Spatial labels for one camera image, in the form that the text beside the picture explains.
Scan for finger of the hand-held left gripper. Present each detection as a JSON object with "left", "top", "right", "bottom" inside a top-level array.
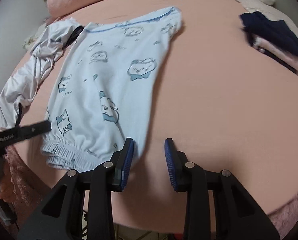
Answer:
[{"left": 20, "top": 121, "right": 52, "bottom": 140}]

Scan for grey cable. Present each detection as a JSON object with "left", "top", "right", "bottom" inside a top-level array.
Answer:
[{"left": 0, "top": 187, "right": 12, "bottom": 227}]

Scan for folded dark garment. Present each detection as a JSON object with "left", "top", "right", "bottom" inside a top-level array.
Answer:
[{"left": 258, "top": 47, "right": 297, "bottom": 74}]

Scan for light blue printed pants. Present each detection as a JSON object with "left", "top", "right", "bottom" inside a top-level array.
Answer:
[{"left": 40, "top": 5, "right": 183, "bottom": 173}]

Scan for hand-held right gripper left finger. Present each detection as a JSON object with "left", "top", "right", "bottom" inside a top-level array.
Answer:
[{"left": 17, "top": 137, "right": 135, "bottom": 240}]

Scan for folded navy garment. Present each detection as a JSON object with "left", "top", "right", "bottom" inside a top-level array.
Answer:
[{"left": 240, "top": 11, "right": 298, "bottom": 62}]

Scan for pink fuzzy robe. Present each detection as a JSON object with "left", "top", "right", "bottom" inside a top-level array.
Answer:
[{"left": 2, "top": 145, "right": 298, "bottom": 240}]

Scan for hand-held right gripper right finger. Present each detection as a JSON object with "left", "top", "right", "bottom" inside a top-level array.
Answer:
[{"left": 164, "top": 138, "right": 281, "bottom": 240}]

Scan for person's left hand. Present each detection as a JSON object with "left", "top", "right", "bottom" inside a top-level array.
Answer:
[{"left": 0, "top": 172, "right": 14, "bottom": 203}]

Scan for white garment with dark trim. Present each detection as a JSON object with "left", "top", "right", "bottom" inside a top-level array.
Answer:
[{"left": 0, "top": 17, "right": 84, "bottom": 130}]

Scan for round bed with pink sheet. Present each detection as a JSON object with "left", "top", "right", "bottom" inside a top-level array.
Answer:
[{"left": 11, "top": 0, "right": 298, "bottom": 233}]

